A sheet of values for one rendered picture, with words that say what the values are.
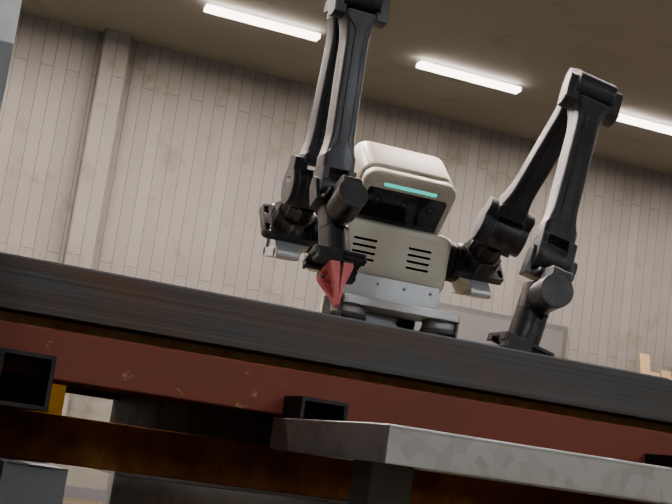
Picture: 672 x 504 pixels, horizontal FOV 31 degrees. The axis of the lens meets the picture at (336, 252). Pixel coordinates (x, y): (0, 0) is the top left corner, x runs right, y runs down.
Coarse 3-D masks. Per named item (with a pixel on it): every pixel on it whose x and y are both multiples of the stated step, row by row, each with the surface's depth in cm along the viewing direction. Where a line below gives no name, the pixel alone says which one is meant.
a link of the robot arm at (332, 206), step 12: (312, 180) 226; (348, 180) 217; (360, 180) 218; (312, 192) 225; (336, 192) 216; (348, 192) 215; (360, 192) 216; (312, 204) 224; (324, 204) 224; (336, 204) 216; (348, 204) 214; (360, 204) 215; (336, 216) 217; (348, 216) 217
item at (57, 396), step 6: (54, 384) 170; (54, 390) 170; (60, 390) 170; (54, 396) 170; (60, 396) 170; (54, 402) 170; (60, 402) 170; (48, 408) 169; (54, 408) 169; (60, 408) 170; (60, 414) 170
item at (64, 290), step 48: (0, 288) 113; (48, 288) 115; (96, 288) 117; (144, 288) 119; (192, 336) 120; (240, 336) 122; (288, 336) 124; (336, 336) 126; (384, 336) 128; (432, 336) 130; (480, 384) 132; (528, 384) 134; (576, 384) 136; (624, 384) 139
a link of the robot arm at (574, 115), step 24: (576, 96) 224; (576, 120) 222; (600, 120) 223; (576, 144) 219; (576, 168) 216; (552, 192) 217; (576, 192) 214; (552, 216) 211; (576, 216) 212; (552, 240) 211; (552, 264) 207
